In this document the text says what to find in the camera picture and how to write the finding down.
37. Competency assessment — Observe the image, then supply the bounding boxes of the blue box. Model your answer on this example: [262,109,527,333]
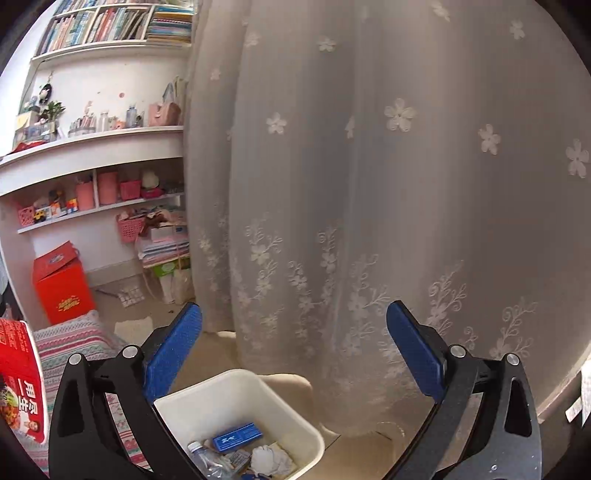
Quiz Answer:
[212,422,263,453]

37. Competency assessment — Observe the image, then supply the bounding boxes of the white trash bin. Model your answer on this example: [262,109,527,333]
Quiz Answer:
[153,368,326,480]

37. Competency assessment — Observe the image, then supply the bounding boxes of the white bookshelf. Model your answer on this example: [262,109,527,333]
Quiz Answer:
[0,0,195,287]

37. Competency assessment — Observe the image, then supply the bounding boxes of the white paper slip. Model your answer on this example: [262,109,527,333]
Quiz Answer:
[566,360,591,423]

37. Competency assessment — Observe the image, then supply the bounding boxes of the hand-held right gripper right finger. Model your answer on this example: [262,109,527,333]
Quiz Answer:
[386,300,542,480]

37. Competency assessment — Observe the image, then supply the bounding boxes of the white tissue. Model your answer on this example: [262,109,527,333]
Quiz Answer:
[250,442,298,476]

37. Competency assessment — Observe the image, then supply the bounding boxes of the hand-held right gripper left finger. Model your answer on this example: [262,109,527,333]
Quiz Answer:
[48,302,204,480]

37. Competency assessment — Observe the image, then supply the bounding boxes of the red instant noodle cup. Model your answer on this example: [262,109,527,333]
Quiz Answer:
[0,318,51,446]

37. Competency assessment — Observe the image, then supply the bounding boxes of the short pink cup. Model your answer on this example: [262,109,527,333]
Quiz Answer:
[76,181,96,212]

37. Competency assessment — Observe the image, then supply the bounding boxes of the tall pink cup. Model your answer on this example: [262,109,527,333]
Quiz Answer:
[97,171,120,205]

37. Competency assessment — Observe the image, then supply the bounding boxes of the stack of papers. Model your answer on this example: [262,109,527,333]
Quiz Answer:
[136,222,191,268]

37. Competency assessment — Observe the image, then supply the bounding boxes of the patterned striped tablecloth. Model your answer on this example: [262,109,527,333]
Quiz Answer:
[32,309,153,476]

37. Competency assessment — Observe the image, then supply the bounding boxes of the row of books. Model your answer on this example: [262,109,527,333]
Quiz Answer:
[34,0,195,58]

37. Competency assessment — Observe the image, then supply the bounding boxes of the white flowered curtain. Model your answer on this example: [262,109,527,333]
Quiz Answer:
[182,0,591,437]

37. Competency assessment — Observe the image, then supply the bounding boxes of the pink bag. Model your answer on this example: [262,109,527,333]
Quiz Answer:
[148,102,182,127]

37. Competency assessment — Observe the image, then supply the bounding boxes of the clear plastic bottle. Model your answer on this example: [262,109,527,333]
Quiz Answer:
[187,440,236,480]

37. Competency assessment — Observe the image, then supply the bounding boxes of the red cardboard box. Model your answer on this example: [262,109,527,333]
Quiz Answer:
[31,241,98,326]

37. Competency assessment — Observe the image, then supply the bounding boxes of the small potted plant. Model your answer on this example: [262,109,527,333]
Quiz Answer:
[39,99,65,125]

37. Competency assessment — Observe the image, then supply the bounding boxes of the beige tote bag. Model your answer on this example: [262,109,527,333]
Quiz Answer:
[157,263,195,305]

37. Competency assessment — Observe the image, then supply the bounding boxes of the white blister pack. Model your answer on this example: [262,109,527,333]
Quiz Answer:
[117,286,145,308]

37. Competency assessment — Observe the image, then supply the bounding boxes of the large pink basket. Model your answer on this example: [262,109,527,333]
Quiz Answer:
[116,215,146,245]

